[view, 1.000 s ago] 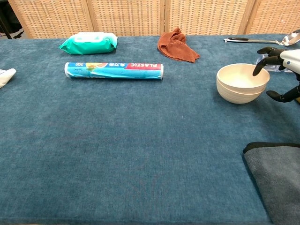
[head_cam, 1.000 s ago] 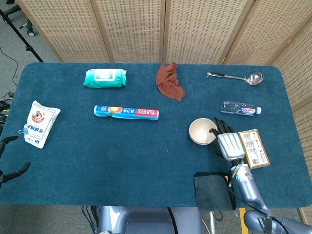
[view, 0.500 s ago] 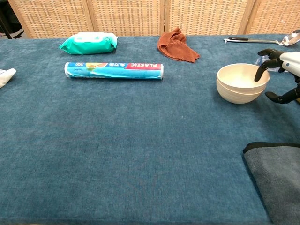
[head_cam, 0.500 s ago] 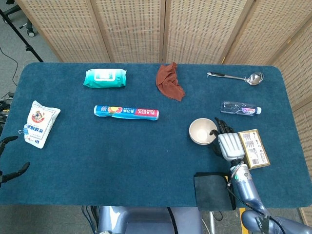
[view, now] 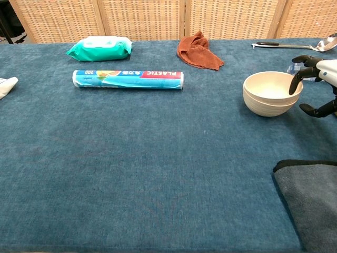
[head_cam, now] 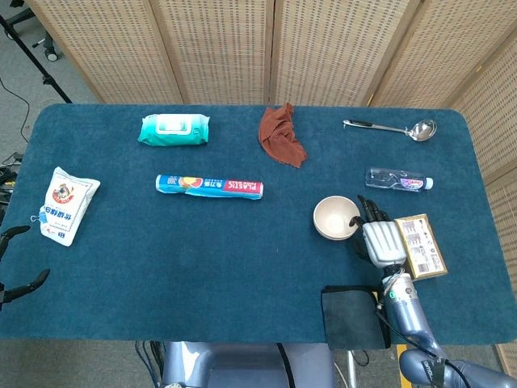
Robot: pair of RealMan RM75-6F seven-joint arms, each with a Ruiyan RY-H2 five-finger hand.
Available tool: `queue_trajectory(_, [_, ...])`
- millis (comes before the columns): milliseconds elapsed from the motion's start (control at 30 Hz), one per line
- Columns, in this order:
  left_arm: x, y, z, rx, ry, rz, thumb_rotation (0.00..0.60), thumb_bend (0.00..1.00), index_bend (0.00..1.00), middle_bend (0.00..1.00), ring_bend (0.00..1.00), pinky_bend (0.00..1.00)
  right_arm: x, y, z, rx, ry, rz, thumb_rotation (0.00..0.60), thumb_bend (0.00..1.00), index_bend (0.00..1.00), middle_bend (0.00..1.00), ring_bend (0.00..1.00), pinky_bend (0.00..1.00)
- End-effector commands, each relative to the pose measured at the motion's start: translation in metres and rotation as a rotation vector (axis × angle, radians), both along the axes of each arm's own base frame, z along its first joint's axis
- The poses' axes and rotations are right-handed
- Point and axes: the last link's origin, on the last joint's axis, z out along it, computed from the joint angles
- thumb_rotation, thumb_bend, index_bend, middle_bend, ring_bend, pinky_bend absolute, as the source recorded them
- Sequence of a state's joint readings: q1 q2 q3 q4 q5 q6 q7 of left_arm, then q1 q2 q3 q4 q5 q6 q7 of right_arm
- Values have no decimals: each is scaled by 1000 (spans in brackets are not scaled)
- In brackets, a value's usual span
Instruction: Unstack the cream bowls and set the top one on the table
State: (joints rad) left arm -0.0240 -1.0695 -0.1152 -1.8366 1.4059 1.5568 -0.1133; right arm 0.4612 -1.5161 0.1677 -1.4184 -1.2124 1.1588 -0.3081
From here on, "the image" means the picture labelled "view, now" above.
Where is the woven wooden folding screen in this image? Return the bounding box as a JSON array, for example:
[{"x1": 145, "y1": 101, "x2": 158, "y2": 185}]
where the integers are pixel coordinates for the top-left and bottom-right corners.
[{"x1": 9, "y1": 0, "x2": 337, "y2": 44}]

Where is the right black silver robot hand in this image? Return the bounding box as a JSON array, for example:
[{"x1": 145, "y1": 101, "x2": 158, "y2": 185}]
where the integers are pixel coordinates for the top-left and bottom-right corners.
[{"x1": 289, "y1": 54, "x2": 337, "y2": 119}]

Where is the brown cloth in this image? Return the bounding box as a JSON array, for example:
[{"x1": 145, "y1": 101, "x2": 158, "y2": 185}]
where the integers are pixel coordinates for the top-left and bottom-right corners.
[{"x1": 176, "y1": 31, "x2": 225, "y2": 71}]

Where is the clear plastic water bottle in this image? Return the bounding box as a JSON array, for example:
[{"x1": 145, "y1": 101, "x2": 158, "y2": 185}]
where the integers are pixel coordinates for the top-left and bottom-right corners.
[{"x1": 286, "y1": 63, "x2": 316, "y2": 82}]

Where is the steel ladle black handle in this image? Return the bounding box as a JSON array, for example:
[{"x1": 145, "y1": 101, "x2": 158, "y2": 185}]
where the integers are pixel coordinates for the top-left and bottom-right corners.
[{"x1": 251, "y1": 33, "x2": 337, "y2": 53}]

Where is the white bowl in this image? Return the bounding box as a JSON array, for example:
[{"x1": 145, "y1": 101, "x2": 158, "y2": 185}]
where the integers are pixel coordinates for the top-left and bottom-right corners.
[
  {"x1": 243, "y1": 71, "x2": 304, "y2": 106},
  {"x1": 243, "y1": 91, "x2": 300, "y2": 118}
]

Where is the white sugar bag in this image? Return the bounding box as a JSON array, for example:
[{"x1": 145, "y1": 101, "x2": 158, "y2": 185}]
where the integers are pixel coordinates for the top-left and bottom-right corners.
[{"x1": 0, "y1": 76, "x2": 19, "y2": 100}]

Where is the blue table mat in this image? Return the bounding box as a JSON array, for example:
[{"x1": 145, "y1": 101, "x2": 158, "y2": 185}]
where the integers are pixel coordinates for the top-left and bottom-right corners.
[{"x1": 0, "y1": 38, "x2": 337, "y2": 253}]

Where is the grey towel black trim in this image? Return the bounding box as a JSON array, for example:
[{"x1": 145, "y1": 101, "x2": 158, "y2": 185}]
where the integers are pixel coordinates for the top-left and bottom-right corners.
[{"x1": 272, "y1": 159, "x2": 337, "y2": 252}]

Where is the green wet wipes pack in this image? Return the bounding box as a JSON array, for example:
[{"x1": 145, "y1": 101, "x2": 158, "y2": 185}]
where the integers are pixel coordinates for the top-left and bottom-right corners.
[{"x1": 65, "y1": 35, "x2": 132, "y2": 63}]

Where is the blue plastic wrap box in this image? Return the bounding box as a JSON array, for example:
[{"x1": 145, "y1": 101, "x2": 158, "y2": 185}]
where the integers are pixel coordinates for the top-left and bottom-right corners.
[{"x1": 72, "y1": 70, "x2": 184, "y2": 91}]

